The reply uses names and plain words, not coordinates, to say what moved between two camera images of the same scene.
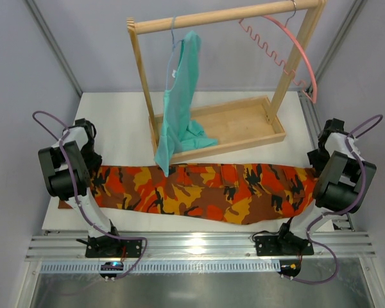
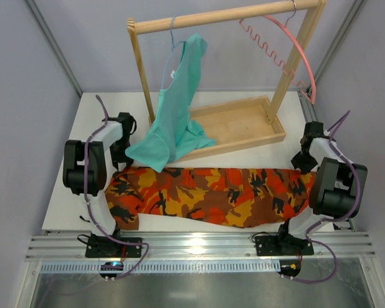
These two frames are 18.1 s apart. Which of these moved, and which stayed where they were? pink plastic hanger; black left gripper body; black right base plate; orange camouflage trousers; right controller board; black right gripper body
Moved: black right gripper body; black left gripper body
Stayed: right controller board; pink plastic hanger; orange camouflage trousers; black right base plate
